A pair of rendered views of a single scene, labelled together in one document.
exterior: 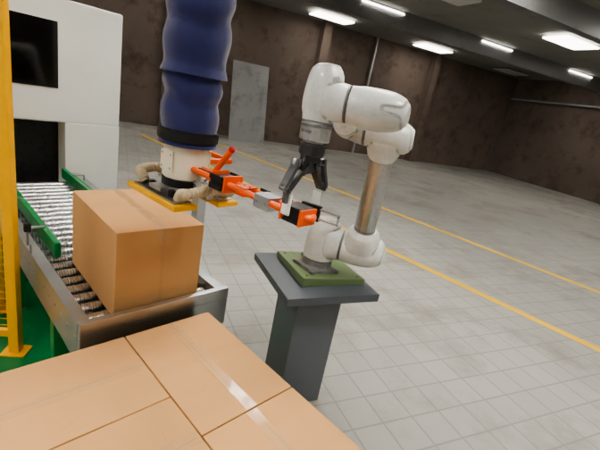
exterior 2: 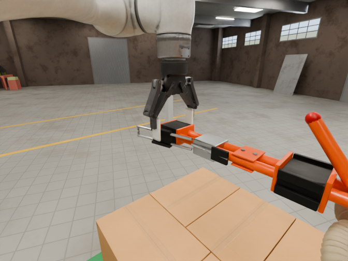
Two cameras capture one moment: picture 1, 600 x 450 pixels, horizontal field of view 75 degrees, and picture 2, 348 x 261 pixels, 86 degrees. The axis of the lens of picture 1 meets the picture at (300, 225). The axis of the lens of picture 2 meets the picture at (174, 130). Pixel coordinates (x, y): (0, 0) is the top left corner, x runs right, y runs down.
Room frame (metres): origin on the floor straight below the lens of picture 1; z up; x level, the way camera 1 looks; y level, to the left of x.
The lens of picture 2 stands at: (1.67, 0.09, 1.48)
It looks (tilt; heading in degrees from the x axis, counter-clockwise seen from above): 20 degrees down; 189
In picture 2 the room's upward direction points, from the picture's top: straight up
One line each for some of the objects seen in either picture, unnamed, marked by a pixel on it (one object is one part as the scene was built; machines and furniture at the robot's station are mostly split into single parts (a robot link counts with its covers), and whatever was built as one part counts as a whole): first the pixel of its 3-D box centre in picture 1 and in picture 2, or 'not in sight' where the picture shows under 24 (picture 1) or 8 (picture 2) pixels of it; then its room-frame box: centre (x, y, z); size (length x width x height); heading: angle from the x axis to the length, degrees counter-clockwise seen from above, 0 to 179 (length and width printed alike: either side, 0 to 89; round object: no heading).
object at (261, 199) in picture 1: (267, 201); (210, 146); (1.21, 0.12, 1.26); 0.07 x 0.07 x 0.04; 52
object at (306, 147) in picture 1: (310, 157); (173, 77); (1.14, 0.01, 1.44); 0.08 x 0.07 x 0.09; 142
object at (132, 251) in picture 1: (134, 245); not in sight; (1.79, 0.80, 0.75); 0.60 x 0.40 x 0.40; 47
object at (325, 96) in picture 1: (327, 94); (168, 0); (1.14, -0.01, 1.62); 0.13 x 0.11 x 0.16; 77
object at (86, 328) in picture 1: (162, 307); not in sight; (1.54, 0.54, 0.58); 0.70 x 0.03 x 0.06; 138
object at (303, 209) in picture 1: (297, 213); (176, 131); (1.12, 0.01, 1.27); 0.08 x 0.07 x 0.05; 52
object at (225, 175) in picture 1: (225, 181); (304, 178); (1.34, 0.29, 1.27); 0.10 x 0.08 x 0.06; 142
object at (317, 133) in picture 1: (315, 132); (173, 48); (1.14, 0.01, 1.51); 0.09 x 0.09 x 0.06
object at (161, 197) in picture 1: (161, 191); not in sight; (1.42, 0.54, 1.17); 0.34 x 0.10 x 0.05; 52
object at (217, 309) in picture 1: (161, 328); not in sight; (1.54, 0.54, 0.47); 0.70 x 0.03 x 0.15; 138
